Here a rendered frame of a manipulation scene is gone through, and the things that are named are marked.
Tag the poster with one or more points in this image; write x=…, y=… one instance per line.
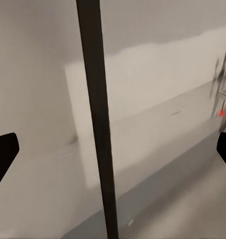
x=89, y=18

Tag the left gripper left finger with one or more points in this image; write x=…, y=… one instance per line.
x=9, y=148

